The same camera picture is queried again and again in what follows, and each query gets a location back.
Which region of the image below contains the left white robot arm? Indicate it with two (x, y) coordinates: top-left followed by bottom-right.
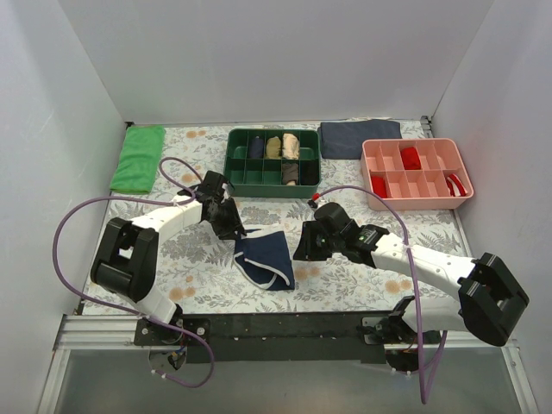
(91, 171), (245, 345)

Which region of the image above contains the rolled grey brown underwear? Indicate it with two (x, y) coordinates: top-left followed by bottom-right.
(282, 163), (299, 185)

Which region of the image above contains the aluminium frame rail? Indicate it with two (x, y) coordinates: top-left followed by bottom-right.
(39, 316), (538, 413)

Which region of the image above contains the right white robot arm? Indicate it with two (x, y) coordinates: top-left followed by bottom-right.
(293, 203), (530, 347)

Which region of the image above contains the navy white-trimmed underwear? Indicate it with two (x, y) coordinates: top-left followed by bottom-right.
(233, 226), (295, 292)

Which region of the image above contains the floral table mat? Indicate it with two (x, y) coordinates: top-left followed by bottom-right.
(107, 126), (471, 313)

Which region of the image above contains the rolled red underwear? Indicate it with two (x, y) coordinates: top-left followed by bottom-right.
(400, 147), (422, 171)
(371, 175), (388, 198)

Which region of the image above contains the pink divided organizer tray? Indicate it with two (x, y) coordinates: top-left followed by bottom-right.
(361, 138), (474, 210)

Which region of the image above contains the green divided organizer tray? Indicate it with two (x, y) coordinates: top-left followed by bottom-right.
(223, 129), (322, 198)

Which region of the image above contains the rolled cream underwear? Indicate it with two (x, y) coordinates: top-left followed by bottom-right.
(282, 133), (300, 160)

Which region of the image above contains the green folded towel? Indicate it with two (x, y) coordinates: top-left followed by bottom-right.
(110, 125), (166, 195)

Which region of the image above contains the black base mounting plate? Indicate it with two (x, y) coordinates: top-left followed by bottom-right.
(134, 310), (417, 364)

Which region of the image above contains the rolled navy underwear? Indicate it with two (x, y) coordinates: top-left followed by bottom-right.
(248, 136), (264, 159)

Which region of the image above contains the red white striped underwear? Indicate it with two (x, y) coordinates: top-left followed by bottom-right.
(445, 173), (467, 198)

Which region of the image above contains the rolled tan underwear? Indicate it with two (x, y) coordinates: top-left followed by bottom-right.
(265, 136), (281, 160)

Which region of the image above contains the rolled red underwear top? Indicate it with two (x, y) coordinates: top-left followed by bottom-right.
(400, 147), (422, 171)

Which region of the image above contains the rolled red underwear left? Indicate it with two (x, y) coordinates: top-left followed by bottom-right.
(371, 175), (388, 198)

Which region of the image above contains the rolled black underwear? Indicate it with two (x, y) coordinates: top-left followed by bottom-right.
(300, 160), (320, 185)

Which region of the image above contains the dark blue folded cloth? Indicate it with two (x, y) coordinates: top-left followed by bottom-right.
(318, 119), (402, 160)

